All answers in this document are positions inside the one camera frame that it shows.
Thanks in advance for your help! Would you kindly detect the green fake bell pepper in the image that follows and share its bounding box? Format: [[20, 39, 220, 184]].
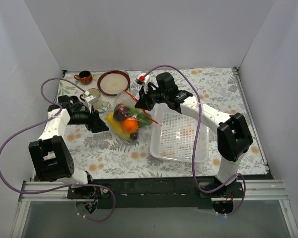
[[137, 112, 152, 127]]

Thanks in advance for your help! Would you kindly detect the yellow fake banana bunch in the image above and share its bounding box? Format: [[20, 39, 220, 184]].
[[105, 113, 130, 139]]

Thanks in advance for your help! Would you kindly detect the round dark purple fake fruit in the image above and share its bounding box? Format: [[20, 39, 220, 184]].
[[113, 104, 130, 122]]

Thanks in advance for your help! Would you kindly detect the clear zip top bag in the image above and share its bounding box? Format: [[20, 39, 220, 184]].
[[104, 90, 161, 141]]

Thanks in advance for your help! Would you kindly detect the orange fake fruit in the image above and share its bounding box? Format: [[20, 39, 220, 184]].
[[122, 118, 139, 133]]

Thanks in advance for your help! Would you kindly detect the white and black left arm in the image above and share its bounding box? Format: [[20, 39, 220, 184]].
[[29, 95, 109, 198]]

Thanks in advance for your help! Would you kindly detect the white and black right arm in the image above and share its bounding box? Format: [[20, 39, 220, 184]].
[[136, 72, 253, 197]]

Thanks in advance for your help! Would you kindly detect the floral table mat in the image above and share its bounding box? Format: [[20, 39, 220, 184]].
[[38, 67, 268, 181]]

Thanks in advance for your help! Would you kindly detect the cream enamel mug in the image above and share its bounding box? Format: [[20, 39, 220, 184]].
[[79, 88, 103, 111]]

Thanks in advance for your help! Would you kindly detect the red rimmed beige plate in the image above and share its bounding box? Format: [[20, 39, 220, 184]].
[[97, 70, 131, 96]]

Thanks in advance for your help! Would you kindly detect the floral serving tray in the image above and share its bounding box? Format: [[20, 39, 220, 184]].
[[56, 70, 131, 117]]

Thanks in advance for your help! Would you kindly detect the brown ceramic cup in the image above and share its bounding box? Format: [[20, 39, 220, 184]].
[[74, 70, 93, 85]]

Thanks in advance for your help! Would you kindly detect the white perforated plastic basket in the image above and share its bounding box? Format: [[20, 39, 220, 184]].
[[150, 104, 197, 163]]

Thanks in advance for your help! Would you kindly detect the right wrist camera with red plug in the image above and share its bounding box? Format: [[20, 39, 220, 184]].
[[136, 73, 150, 93]]

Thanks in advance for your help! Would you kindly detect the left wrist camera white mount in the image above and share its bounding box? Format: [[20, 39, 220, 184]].
[[83, 91, 98, 112]]

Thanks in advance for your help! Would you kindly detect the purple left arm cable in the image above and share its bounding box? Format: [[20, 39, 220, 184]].
[[0, 78, 116, 222]]

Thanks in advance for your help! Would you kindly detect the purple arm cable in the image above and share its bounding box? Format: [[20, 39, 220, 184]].
[[145, 64, 246, 217], [0, 78, 116, 222]]

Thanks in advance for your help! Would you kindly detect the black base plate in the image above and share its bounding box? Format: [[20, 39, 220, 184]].
[[67, 178, 244, 210]]

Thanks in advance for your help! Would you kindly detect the aluminium frame rail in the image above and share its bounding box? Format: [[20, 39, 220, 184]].
[[19, 178, 288, 201]]

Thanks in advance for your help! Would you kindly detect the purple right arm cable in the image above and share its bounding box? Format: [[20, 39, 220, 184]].
[[145, 64, 246, 217]]

